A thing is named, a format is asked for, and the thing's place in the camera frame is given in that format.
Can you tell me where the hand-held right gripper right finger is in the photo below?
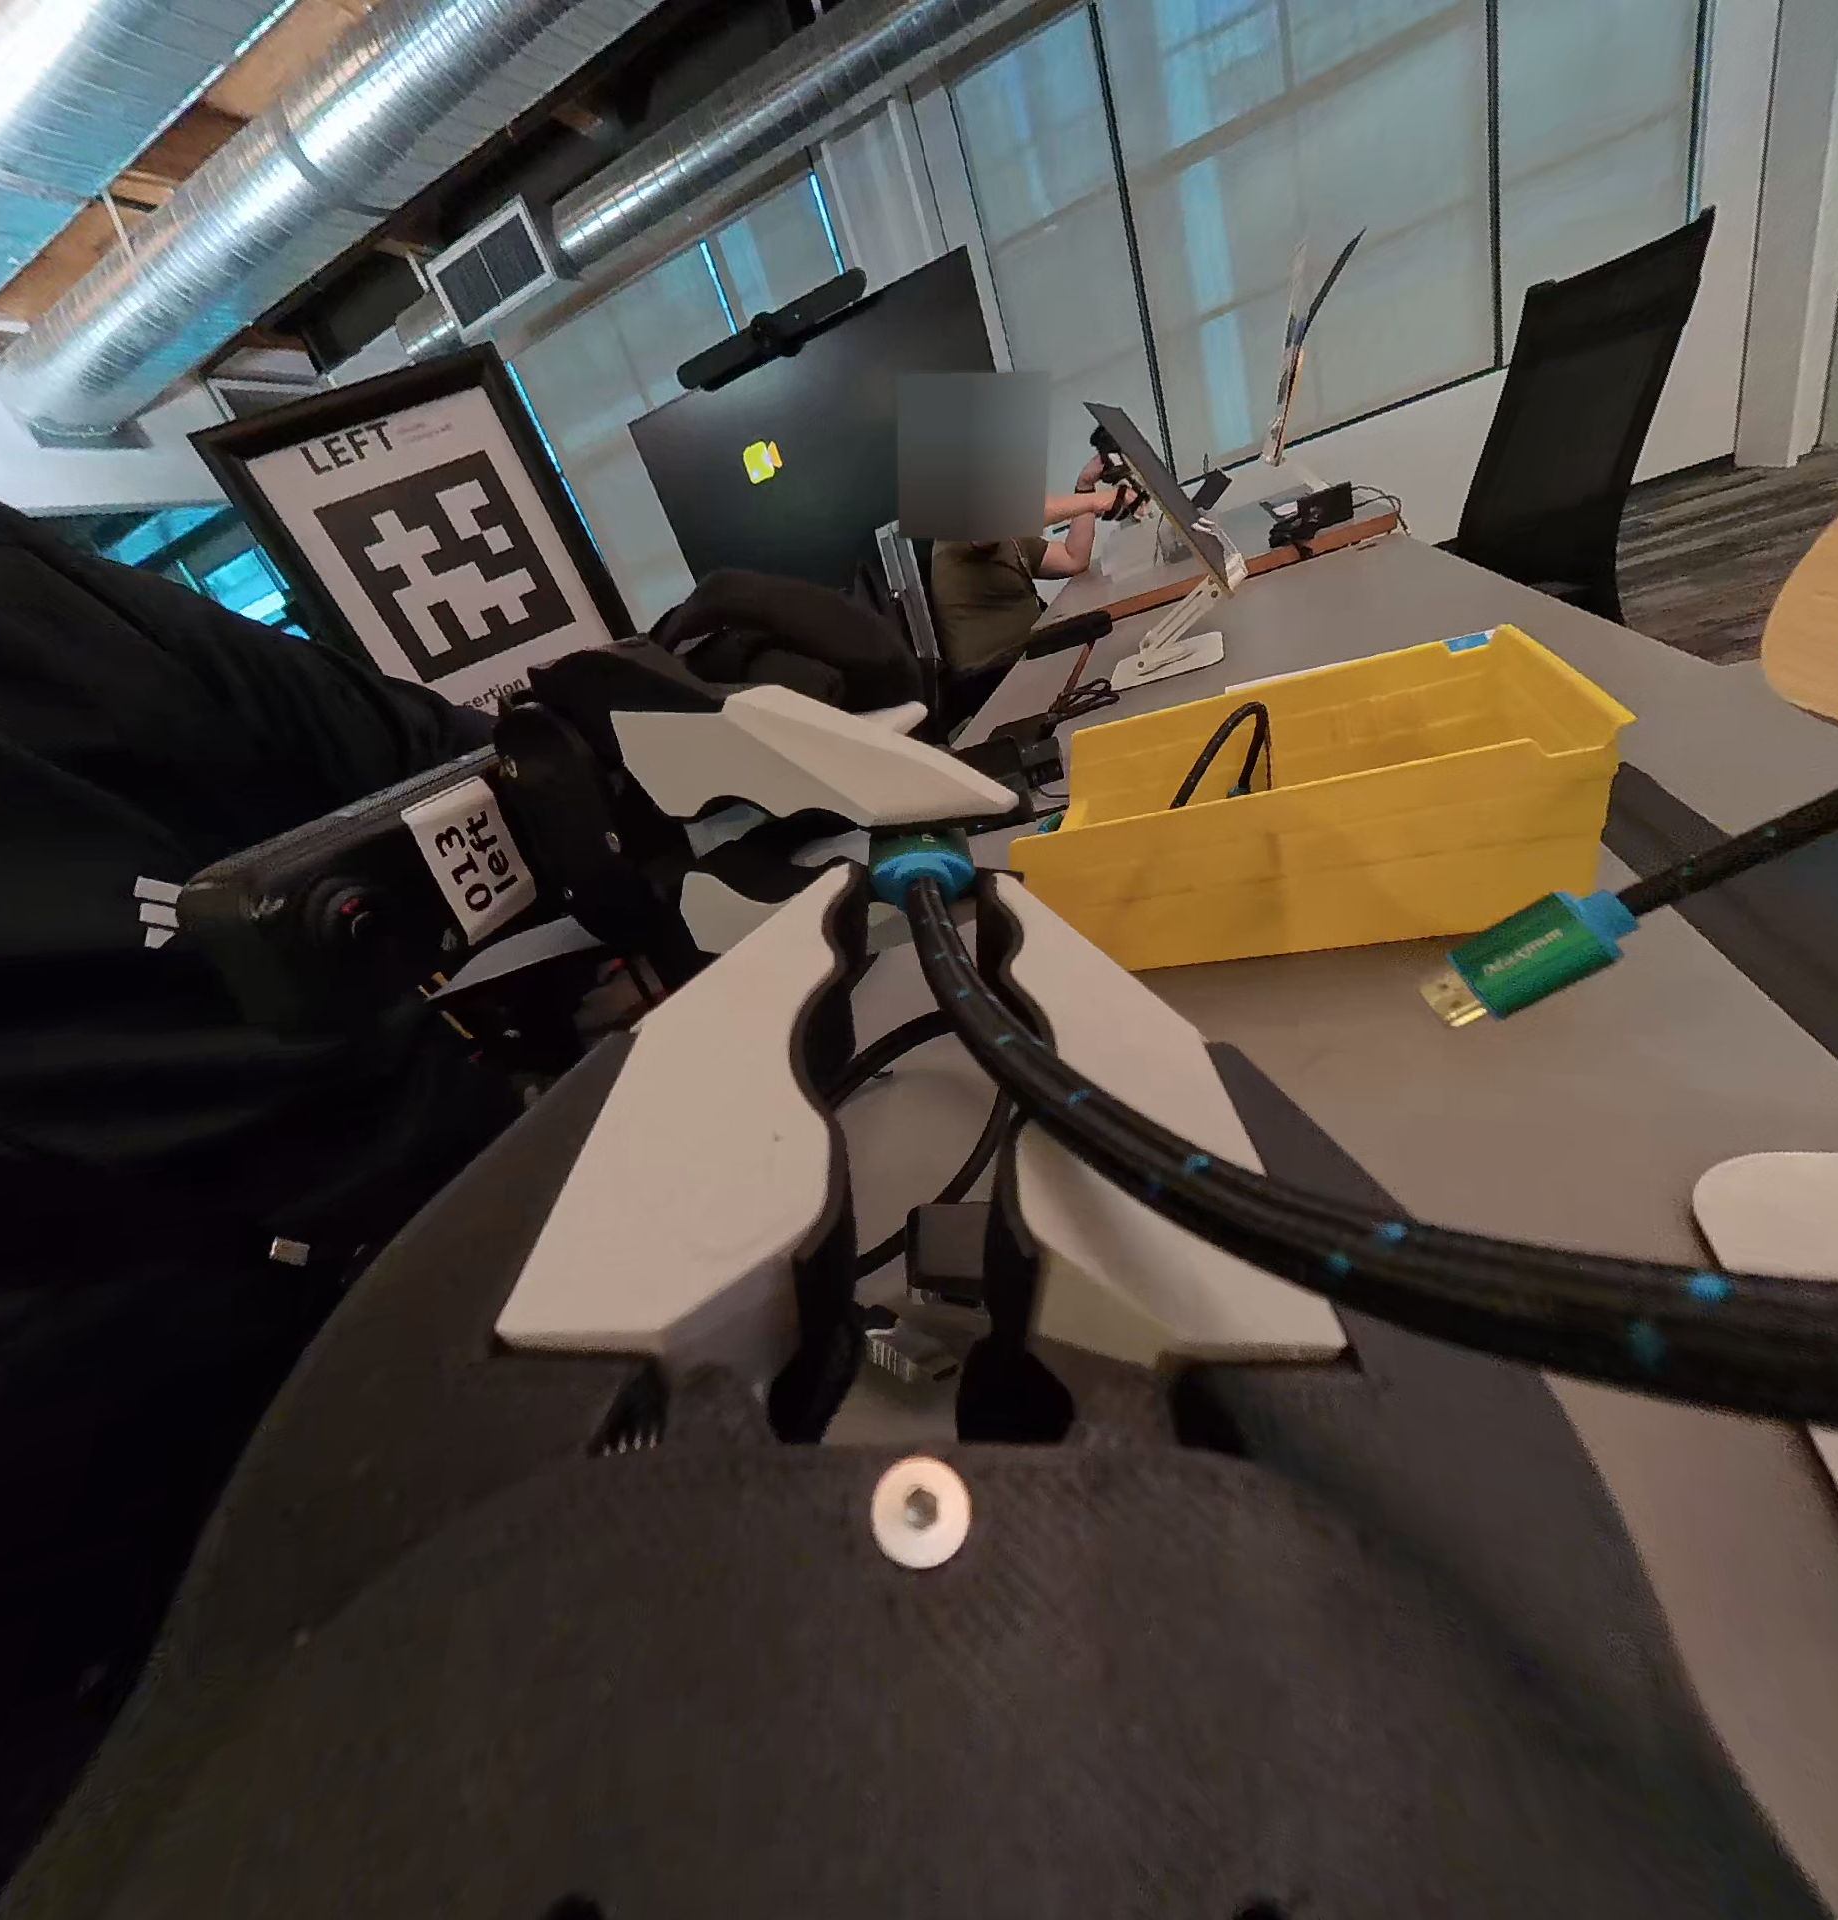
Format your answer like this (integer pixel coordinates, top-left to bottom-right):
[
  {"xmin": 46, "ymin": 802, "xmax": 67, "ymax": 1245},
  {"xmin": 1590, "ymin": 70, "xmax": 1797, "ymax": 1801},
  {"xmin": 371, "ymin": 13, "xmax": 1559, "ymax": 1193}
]
[{"xmin": 978, "ymin": 872, "xmax": 1350, "ymax": 1374}]

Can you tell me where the black HDMI switch box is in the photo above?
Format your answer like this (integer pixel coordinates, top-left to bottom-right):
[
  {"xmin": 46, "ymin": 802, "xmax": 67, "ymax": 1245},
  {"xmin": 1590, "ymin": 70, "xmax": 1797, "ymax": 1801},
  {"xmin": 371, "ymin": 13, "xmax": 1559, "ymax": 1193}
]
[{"xmin": 819, "ymin": 1005, "xmax": 1034, "ymax": 1391}]

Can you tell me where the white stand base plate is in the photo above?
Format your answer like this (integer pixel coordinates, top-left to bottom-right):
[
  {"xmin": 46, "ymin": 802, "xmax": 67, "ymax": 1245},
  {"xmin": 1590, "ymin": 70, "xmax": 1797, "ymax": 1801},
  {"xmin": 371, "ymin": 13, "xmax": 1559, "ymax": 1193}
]
[{"xmin": 1689, "ymin": 1150, "xmax": 1838, "ymax": 1560}]

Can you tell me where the large black display screen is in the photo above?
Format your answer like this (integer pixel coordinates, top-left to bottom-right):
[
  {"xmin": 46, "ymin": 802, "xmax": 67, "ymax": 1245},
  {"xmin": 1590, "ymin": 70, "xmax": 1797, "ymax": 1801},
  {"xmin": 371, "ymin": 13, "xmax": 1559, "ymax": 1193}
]
[{"xmin": 624, "ymin": 247, "xmax": 998, "ymax": 604}]

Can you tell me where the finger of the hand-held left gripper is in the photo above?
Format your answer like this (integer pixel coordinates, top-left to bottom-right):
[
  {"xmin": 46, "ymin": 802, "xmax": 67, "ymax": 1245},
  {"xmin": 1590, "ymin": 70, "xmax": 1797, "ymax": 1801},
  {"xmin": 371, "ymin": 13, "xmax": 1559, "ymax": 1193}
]
[
  {"xmin": 609, "ymin": 683, "xmax": 1019, "ymax": 829},
  {"xmin": 677, "ymin": 829, "xmax": 865, "ymax": 964}
]

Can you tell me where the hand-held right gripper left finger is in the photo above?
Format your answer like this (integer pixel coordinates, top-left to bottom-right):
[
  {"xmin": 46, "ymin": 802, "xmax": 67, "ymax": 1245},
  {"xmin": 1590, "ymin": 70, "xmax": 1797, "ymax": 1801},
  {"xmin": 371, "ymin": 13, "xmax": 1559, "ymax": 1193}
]
[{"xmin": 489, "ymin": 864, "xmax": 873, "ymax": 1374}]

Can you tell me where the black video bar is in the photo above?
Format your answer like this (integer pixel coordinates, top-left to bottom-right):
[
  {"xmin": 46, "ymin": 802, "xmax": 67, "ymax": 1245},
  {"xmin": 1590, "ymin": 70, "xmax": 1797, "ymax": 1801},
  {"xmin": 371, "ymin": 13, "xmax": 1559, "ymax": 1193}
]
[{"xmin": 674, "ymin": 268, "xmax": 870, "ymax": 394}]

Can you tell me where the black mesh office chair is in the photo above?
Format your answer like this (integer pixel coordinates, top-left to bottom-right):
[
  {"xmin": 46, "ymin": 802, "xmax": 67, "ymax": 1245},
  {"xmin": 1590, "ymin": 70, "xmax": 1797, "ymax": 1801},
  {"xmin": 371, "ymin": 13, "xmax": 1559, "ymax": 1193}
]
[{"xmin": 1437, "ymin": 206, "xmax": 1719, "ymax": 626}]

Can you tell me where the brown wooden desk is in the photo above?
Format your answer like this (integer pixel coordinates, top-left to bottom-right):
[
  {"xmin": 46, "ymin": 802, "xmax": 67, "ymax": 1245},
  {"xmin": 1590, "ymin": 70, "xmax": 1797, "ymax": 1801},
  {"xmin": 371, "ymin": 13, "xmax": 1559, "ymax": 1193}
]
[{"xmin": 1030, "ymin": 501, "xmax": 1410, "ymax": 637}]

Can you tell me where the yellow plastic storage bin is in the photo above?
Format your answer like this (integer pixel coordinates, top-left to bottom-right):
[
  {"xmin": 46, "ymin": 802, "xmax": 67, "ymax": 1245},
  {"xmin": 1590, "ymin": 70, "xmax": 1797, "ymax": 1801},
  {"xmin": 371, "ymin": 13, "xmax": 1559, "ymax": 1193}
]
[{"xmin": 1005, "ymin": 618, "xmax": 1636, "ymax": 973}]

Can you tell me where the white air vent grille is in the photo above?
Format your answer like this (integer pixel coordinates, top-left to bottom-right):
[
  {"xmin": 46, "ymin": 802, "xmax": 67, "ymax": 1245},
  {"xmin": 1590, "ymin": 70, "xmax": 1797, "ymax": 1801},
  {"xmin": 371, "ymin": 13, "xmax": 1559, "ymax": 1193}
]
[{"xmin": 423, "ymin": 194, "xmax": 563, "ymax": 336}]

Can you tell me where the silver air duct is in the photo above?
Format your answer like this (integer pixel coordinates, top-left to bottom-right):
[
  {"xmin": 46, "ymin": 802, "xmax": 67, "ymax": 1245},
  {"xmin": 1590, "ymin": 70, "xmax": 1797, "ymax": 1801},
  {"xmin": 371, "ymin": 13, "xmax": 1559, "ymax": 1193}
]
[
  {"xmin": 393, "ymin": 0, "xmax": 1088, "ymax": 364},
  {"xmin": 0, "ymin": 0, "xmax": 314, "ymax": 160},
  {"xmin": 0, "ymin": 0, "xmax": 609, "ymax": 439}
]

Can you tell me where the light wooden desk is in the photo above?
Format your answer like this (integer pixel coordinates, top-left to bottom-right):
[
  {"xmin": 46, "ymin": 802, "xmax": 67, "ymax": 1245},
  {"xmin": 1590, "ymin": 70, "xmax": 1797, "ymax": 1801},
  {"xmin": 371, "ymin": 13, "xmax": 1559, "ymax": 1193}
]
[{"xmin": 1758, "ymin": 476, "xmax": 1838, "ymax": 740}]

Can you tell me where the white tablet stand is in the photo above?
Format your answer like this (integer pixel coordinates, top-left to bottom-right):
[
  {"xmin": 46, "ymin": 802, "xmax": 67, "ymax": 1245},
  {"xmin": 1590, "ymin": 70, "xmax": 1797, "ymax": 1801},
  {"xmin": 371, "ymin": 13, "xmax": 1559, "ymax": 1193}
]
[{"xmin": 1080, "ymin": 398, "xmax": 1255, "ymax": 680}]

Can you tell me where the dark cloth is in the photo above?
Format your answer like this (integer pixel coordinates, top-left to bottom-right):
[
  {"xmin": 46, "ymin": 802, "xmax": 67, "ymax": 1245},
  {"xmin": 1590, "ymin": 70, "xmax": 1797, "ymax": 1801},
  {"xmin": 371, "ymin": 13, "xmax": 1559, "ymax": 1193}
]
[{"xmin": 645, "ymin": 567, "xmax": 923, "ymax": 724}]

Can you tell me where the upright thin display panel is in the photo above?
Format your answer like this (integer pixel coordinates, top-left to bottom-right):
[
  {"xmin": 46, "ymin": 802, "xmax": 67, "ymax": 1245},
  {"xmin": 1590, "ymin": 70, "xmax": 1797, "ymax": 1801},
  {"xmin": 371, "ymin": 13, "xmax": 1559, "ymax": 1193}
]
[{"xmin": 1259, "ymin": 223, "xmax": 1370, "ymax": 469}]

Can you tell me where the green-plug braided hdmi cable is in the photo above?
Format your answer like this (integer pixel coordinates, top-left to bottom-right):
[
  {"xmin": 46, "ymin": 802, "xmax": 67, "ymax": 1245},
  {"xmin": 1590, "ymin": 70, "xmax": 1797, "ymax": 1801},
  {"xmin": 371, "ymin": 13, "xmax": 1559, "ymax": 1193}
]
[
  {"xmin": 865, "ymin": 779, "xmax": 1838, "ymax": 1433},
  {"xmin": 1167, "ymin": 698, "xmax": 1279, "ymax": 815}
]

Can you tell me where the black hdmi switch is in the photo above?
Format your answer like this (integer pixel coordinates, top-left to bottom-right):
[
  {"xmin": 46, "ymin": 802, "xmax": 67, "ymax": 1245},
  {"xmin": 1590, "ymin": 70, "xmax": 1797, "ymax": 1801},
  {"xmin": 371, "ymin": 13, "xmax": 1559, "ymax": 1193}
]
[{"xmin": 942, "ymin": 716, "xmax": 1073, "ymax": 833}]

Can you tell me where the person's left forearm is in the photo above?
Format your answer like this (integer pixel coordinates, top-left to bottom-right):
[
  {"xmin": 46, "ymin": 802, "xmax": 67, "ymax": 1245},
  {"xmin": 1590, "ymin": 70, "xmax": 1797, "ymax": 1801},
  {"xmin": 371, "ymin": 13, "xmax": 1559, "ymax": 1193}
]
[{"xmin": 0, "ymin": 493, "xmax": 509, "ymax": 1307}]

